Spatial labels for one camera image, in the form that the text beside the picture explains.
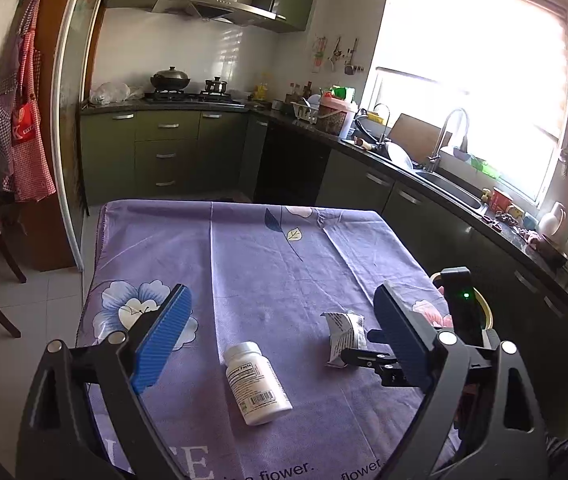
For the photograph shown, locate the green lower cabinets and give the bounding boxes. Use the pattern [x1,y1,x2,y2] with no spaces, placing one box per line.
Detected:
[78,105,568,437]

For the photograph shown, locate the white wrapper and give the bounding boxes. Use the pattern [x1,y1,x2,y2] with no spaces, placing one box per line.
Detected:
[321,311,367,368]

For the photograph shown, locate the small steel pot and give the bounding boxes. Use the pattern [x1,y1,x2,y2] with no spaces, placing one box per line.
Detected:
[203,76,227,96]

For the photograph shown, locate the gas stove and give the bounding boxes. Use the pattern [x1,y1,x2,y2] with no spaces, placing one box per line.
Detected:
[144,90,245,107]

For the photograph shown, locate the purple floral tablecloth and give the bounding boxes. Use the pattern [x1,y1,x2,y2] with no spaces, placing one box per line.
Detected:
[78,200,450,479]

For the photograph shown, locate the kitchen sink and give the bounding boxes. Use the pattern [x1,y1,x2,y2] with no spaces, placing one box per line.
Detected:
[415,170,482,210]

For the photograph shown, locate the red checked apron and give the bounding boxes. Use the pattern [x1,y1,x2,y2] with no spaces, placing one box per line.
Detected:
[0,0,56,203]

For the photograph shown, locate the red lidded container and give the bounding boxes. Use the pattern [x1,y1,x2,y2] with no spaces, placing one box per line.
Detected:
[315,92,357,139]

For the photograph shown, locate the steel sink faucet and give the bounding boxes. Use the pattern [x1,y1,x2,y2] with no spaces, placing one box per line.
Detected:
[425,107,470,172]

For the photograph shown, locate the white kettle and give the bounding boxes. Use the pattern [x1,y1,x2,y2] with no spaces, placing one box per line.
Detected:
[538,202,566,238]

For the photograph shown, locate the black wok with lid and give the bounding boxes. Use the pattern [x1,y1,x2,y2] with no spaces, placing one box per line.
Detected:
[150,66,191,91]

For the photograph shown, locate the white pill bottle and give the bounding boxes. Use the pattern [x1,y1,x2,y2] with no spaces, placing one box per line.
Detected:
[223,341,293,427]

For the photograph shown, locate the plastic bag on counter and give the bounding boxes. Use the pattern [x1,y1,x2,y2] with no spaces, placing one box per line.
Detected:
[90,81,131,106]

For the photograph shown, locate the wooden cutting board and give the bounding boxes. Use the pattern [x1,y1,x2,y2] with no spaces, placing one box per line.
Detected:
[389,114,440,165]

